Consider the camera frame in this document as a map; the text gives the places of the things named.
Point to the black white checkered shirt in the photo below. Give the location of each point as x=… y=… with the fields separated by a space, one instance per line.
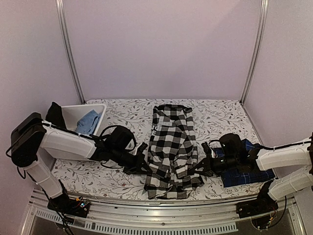
x=172 y=154

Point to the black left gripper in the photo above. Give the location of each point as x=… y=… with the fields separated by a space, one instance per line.
x=136 y=168

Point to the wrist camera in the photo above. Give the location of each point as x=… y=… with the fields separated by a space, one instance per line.
x=141 y=148
x=207 y=149

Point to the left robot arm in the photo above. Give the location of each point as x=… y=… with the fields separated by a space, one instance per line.
x=35 y=133

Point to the floral patterned table cloth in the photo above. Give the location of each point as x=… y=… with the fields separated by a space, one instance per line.
x=212 y=119

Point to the light blue shirt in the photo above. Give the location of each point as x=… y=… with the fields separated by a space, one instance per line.
x=88 y=123

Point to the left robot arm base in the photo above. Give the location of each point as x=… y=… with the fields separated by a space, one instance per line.
x=78 y=207

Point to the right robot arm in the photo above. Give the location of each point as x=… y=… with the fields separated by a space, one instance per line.
x=236 y=155

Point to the right aluminium corner post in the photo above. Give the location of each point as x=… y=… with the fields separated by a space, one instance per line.
x=256 y=50

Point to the aluminium corner post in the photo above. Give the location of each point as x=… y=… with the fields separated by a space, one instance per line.
x=69 y=54
x=256 y=50

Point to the white plastic bin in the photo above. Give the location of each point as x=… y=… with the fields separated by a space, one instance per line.
x=80 y=117

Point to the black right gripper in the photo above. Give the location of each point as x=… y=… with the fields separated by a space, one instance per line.
x=203 y=163

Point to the left aluminium corner post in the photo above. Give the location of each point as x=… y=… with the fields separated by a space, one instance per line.
x=69 y=54

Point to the black cloth on bin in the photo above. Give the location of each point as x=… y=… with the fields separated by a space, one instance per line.
x=55 y=115

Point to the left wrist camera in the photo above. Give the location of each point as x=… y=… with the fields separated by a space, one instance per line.
x=141 y=148

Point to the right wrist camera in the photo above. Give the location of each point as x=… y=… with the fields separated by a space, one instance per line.
x=207 y=149

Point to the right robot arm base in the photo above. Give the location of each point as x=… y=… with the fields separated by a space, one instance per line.
x=262 y=204

